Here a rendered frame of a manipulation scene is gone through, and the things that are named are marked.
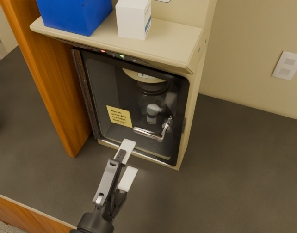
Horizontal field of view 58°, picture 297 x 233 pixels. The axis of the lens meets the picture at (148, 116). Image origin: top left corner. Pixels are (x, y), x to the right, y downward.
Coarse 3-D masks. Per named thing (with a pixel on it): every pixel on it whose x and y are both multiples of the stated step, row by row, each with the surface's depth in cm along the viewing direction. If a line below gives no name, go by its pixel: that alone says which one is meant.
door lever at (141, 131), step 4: (164, 124) 75; (136, 128) 74; (140, 128) 74; (164, 128) 74; (168, 128) 75; (136, 132) 74; (140, 132) 74; (144, 132) 73; (148, 132) 73; (152, 132) 73; (164, 132) 73; (148, 136) 73; (152, 136) 73; (156, 136) 72; (160, 136) 72; (160, 140) 72
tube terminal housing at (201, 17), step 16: (112, 0) 54; (176, 0) 50; (192, 0) 48; (208, 0) 47; (160, 16) 53; (176, 16) 52; (192, 16) 51; (208, 16) 52; (208, 32) 60; (144, 64) 64; (192, 80) 62; (192, 96) 67; (192, 112) 82
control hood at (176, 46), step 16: (112, 16) 54; (48, 32) 51; (64, 32) 50; (96, 32) 50; (112, 32) 50; (160, 32) 50; (176, 32) 50; (192, 32) 50; (112, 48) 48; (128, 48) 47; (144, 48) 47; (160, 48) 47; (176, 48) 47; (192, 48) 47; (160, 64) 52; (176, 64) 46; (192, 64) 50
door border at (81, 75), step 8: (80, 56) 68; (80, 64) 71; (80, 72) 73; (168, 72) 61; (88, 88) 77; (88, 96) 80; (88, 104) 83; (88, 112) 86; (96, 128) 92; (96, 136) 97
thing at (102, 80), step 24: (96, 72) 71; (120, 72) 67; (144, 72) 63; (96, 96) 79; (120, 96) 74; (144, 96) 70; (168, 96) 66; (96, 120) 89; (144, 120) 78; (168, 120) 73; (120, 144) 94; (144, 144) 87; (168, 144) 82
